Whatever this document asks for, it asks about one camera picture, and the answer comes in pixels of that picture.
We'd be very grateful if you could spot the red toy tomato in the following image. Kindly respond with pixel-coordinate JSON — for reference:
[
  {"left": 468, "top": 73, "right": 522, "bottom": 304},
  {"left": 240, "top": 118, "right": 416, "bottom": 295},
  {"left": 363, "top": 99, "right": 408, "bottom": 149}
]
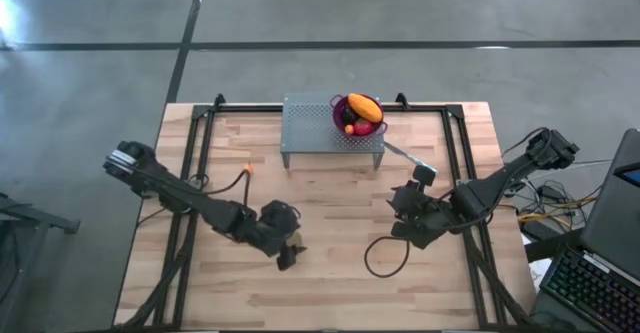
[{"left": 353, "top": 117, "right": 376, "bottom": 137}]

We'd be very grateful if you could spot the yellow cable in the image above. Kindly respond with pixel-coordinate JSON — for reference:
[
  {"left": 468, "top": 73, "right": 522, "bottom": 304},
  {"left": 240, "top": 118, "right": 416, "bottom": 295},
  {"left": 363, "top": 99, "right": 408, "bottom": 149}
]
[{"left": 517, "top": 195, "right": 599, "bottom": 224}]

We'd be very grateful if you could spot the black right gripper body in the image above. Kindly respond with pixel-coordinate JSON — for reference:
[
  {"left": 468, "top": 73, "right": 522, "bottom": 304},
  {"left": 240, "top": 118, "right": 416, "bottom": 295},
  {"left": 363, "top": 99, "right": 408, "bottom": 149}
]
[{"left": 405, "top": 190, "right": 460, "bottom": 234}]

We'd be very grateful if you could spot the black metal table frame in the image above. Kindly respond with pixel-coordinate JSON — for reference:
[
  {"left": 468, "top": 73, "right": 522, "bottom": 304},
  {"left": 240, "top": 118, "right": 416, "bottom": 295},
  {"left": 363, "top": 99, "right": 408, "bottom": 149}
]
[{"left": 117, "top": 92, "right": 534, "bottom": 332}]

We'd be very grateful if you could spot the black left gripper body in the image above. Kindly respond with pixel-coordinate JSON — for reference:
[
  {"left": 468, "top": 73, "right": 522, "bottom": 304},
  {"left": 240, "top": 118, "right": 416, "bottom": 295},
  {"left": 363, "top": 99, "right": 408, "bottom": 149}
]
[{"left": 258, "top": 199, "right": 304, "bottom": 255}]

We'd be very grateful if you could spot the purple colander bowl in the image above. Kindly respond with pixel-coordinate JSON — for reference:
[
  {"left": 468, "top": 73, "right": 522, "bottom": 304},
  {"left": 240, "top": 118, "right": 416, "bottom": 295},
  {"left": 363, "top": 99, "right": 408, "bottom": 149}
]
[{"left": 329, "top": 92, "right": 389, "bottom": 140}]

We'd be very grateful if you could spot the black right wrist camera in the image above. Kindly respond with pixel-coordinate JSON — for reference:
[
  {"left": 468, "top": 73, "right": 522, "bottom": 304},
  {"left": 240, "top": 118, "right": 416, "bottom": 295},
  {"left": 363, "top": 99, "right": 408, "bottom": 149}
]
[{"left": 412, "top": 164, "right": 440, "bottom": 189}]

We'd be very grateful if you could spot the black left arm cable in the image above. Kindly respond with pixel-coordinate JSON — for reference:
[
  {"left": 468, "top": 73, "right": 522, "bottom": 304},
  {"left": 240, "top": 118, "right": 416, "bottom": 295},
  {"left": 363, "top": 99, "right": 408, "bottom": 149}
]
[{"left": 187, "top": 165, "right": 252, "bottom": 209}]

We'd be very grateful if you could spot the dark monitor blue screen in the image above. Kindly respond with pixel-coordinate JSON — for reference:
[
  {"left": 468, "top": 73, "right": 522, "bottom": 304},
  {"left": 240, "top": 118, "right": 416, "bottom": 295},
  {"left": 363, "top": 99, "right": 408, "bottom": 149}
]
[{"left": 613, "top": 161, "right": 640, "bottom": 189}]

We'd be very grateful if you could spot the grey perforated metal shelf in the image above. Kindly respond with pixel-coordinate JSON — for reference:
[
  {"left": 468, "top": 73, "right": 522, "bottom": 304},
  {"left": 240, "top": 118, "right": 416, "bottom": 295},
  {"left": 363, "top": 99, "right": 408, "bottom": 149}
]
[{"left": 279, "top": 92, "right": 386, "bottom": 177}]

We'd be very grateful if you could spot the white paper sheet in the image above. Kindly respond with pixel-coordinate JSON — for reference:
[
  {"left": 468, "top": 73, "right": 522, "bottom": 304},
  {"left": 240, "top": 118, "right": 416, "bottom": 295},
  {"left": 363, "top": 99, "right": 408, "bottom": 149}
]
[{"left": 522, "top": 235, "right": 551, "bottom": 294}]

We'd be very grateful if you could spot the black backlit keyboard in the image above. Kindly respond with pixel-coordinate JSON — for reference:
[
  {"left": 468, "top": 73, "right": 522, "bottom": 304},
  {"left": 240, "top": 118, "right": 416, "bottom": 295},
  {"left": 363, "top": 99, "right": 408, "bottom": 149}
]
[{"left": 538, "top": 245, "right": 640, "bottom": 333}]

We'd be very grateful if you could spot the grey metal stand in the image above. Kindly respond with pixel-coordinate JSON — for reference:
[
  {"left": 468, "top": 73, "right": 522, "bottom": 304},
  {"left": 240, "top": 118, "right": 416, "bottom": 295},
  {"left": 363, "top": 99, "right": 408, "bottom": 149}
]
[{"left": 0, "top": 192, "right": 81, "bottom": 324}]

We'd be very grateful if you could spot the black cable bundle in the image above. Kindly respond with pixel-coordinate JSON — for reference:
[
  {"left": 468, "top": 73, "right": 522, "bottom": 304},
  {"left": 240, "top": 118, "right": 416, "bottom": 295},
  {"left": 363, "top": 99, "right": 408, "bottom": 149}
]
[{"left": 499, "top": 172, "right": 604, "bottom": 224}]

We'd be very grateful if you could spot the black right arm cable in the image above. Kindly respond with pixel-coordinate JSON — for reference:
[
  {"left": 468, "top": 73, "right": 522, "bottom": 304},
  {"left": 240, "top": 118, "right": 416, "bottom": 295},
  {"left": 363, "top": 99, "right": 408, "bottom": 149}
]
[{"left": 363, "top": 235, "right": 411, "bottom": 279}]

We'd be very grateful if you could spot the black power brick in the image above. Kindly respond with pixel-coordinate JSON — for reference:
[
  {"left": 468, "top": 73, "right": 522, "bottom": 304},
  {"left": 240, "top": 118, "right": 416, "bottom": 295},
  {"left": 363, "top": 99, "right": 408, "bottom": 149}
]
[{"left": 522, "top": 221, "right": 551, "bottom": 240}]

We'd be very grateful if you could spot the knife with patterned handle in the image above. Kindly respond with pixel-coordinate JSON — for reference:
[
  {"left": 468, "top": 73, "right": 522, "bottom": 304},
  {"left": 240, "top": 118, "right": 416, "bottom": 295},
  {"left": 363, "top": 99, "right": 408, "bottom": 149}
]
[{"left": 383, "top": 141, "right": 442, "bottom": 177}]

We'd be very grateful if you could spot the grey laptop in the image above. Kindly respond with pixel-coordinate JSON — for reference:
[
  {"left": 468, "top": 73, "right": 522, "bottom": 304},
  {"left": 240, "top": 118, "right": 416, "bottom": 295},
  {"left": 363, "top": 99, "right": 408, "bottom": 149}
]
[{"left": 581, "top": 128, "right": 640, "bottom": 287}]

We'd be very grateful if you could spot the long orange toy mango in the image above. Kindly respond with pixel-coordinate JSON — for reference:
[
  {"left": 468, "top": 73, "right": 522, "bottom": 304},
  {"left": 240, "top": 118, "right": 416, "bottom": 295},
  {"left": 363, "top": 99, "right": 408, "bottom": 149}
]
[{"left": 347, "top": 92, "right": 385, "bottom": 125}]

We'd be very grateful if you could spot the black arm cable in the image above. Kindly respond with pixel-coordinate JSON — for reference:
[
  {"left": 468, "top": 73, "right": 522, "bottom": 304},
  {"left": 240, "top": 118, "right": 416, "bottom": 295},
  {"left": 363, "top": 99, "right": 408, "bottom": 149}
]
[
  {"left": 363, "top": 235, "right": 411, "bottom": 279},
  {"left": 187, "top": 165, "right": 252, "bottom": 209}
]

